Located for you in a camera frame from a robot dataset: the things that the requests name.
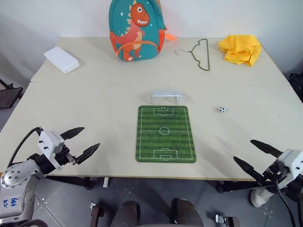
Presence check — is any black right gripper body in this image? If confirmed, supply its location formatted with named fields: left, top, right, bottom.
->
left=259, top=160, right=289, bottom=189

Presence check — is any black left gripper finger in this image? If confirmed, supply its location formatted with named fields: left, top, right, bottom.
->
left=60, top=127, right=86, bottom=142
left=71, top=142, right=101, bottom=166

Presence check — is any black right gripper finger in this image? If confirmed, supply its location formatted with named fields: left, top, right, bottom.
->
left=233, top=156, right=264, bottom=183
left=250, top=139, right=283, bottom=158

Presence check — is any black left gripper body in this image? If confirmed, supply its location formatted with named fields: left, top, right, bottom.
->
left=53, top=146, right=80, bottom=170

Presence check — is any green soccer field mat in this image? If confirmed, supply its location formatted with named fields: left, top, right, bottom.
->
left=135, top=105, right=197, bottom=164

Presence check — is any black table base bar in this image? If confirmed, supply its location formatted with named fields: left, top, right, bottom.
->
left=216, top=180, right=273, bottom=193
left=46, top=176, right=94, bottom=191

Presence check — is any white shoe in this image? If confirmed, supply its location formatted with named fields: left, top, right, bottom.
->
left=250, top=187, right=276, bottom=209

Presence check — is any metal caster wheel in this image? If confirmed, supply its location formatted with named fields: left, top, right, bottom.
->
left=214, top=213, right=240, bottom=227
left=89, top=200, right=105, bottom=223

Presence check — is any dark rounded shape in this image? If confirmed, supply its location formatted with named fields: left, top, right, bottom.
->
left=110, top=201, right=141, bottom=227
left=170, top=198, right=205, bottom=227

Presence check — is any black metal rack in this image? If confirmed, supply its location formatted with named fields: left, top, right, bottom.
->
left=0, top=79, right=24, bottom=110

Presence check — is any white plastic lidded box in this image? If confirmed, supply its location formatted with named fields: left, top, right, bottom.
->
left=44, top=46, right=80, bottom=74

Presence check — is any small grey toy goal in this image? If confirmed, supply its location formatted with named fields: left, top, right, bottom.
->
left=151, top=89, right=182, bottom=105

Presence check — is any yellow crumpled cloth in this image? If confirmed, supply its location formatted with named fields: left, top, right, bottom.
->
left=218, top=34, right=262, bottom=67

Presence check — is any olive green clothes hanger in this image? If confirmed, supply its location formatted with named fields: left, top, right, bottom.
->
left=175, top=38, right=211, bottom=71

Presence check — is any teal dinosaur backpack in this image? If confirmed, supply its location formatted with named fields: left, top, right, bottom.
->
left=108, top=0, right=178, bottom=62

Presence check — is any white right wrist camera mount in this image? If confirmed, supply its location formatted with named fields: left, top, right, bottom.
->
left=276, top=148, right=303, bottom=188

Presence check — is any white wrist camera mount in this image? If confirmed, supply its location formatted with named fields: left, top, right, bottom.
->
left=37, top=130, right=65, bottom=170
left=276, top=148, right=303, bottom=188

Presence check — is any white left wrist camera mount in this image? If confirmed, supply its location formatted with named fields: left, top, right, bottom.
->
left=37, top=130, right=65, bottom=170

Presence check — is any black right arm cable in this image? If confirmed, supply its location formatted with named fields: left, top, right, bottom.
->
left=272, top=179, right=298, bottom=227

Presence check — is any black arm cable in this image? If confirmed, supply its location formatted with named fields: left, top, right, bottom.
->
left=7, top=127, right=45, bottom=169
left=272, top=179, right=298, bottom=227

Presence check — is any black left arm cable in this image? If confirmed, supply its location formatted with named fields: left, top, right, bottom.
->
left=7, top=127, right=45, bottom=169

